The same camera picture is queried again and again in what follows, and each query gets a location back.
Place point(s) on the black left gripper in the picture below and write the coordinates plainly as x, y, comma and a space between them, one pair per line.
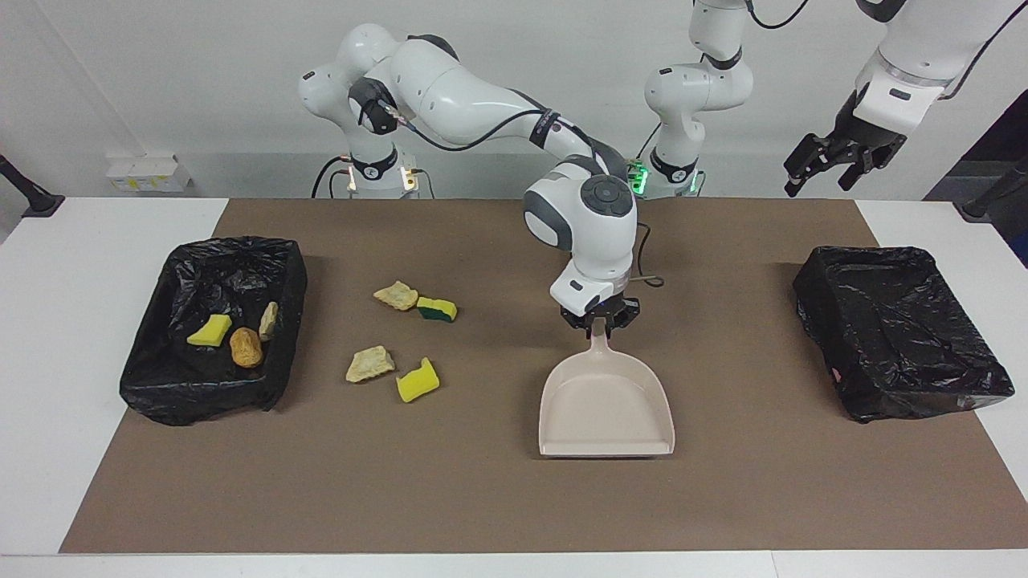
863, 136

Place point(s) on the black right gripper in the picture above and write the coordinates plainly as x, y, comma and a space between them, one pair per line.
614, 311

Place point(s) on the beige plastic dustpan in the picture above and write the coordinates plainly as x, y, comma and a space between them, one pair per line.
606, 409

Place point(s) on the yellow green scrub sponge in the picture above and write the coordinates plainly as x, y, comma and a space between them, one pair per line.
438, 309

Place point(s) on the large yellow sponge piece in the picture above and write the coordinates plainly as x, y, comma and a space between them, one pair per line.
418, 384

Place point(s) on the tan foam chunk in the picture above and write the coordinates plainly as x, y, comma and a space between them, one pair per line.
397, 296

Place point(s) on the pale beige foam chunk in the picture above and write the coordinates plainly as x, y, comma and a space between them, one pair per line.
369, 365

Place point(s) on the ridged beige foam chunk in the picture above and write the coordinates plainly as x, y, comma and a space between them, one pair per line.
268, 321

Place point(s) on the brown oval bread lump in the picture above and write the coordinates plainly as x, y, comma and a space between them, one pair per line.
246, 348

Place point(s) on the small yellow sponge piece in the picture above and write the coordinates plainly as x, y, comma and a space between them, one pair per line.
210, 331

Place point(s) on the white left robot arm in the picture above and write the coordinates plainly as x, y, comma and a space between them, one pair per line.
699, 88

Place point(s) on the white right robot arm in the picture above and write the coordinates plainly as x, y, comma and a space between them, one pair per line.
594, 241

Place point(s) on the bin with smooth black bag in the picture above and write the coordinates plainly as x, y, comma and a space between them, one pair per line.
891, 337

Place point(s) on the bin with crumpled black bag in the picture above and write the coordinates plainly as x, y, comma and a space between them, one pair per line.
209, 393

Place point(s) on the black stand foot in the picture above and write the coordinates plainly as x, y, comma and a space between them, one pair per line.
984, 209
40, 205

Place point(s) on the dark background furniture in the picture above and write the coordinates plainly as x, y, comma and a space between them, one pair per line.
1004, 136

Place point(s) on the brown table mat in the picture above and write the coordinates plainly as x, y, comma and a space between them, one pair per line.
482, 498

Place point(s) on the white wall socket box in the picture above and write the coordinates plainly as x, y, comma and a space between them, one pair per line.
148, 174

